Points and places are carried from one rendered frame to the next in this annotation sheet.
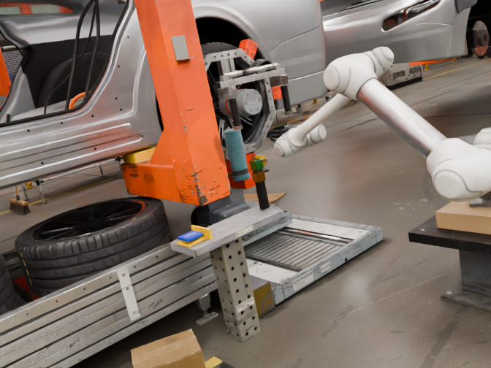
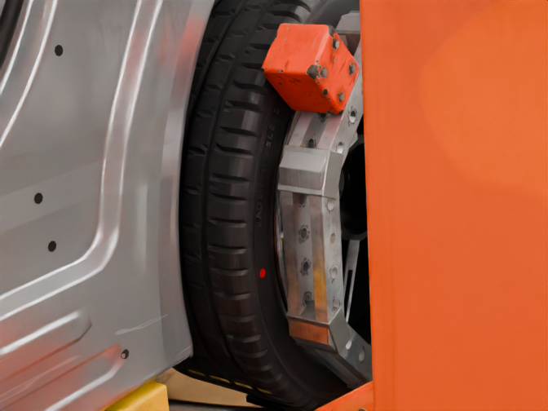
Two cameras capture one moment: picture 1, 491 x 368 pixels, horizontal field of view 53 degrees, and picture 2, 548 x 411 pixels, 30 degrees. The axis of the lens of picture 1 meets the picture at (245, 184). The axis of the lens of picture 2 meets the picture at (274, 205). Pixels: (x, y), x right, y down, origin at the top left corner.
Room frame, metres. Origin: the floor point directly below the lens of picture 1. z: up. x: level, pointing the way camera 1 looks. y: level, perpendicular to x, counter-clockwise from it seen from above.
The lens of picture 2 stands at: (1.34, 0.57, 1.30)
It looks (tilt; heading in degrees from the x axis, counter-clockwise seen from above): 18 degrees down; 343
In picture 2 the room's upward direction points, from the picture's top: 4 degrees counter-clockwise
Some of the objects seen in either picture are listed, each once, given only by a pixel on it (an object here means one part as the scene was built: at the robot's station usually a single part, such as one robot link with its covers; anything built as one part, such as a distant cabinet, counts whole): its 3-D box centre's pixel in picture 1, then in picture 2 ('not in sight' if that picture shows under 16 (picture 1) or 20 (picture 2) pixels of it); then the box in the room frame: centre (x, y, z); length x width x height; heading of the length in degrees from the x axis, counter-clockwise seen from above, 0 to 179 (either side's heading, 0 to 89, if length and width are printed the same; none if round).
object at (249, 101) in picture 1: (240, 103); not in sight; (2.55, -0.06, 0.85); 0.21 x 0.14 x 0.14; 37
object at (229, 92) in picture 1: (226, 92); not in sight; (2.34, 0.00, 0.93); 0.09 x 0.05 x 0.05; 37
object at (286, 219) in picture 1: (240, 227); not in sight; (2.75, 0.08, 0.13); 0.50 x 0.36 x 0.10; 127
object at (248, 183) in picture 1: (240, 171); not in sight; (2.64, 0.01, 0.48); 0.16 x 0.12 x 0.17; 37
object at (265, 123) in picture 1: (231, 104); (407, 195); (2.61, -0.01, 0.85); 0.54 x 0.07 x 0.54; 127
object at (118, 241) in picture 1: (97, 242); not in sight; (2.17, 0.72, 0.39); 0.66 x 0.66 x 0.24
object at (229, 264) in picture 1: (234, 285); not in sight; (1.80, 0.12, 0.21); 0.10 x 0.10 x 0.42; 37
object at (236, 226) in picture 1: (228, 229); not in sight; (1.82, 0.10, 0.44); 0.43 x 0.17 x 0.03; 127
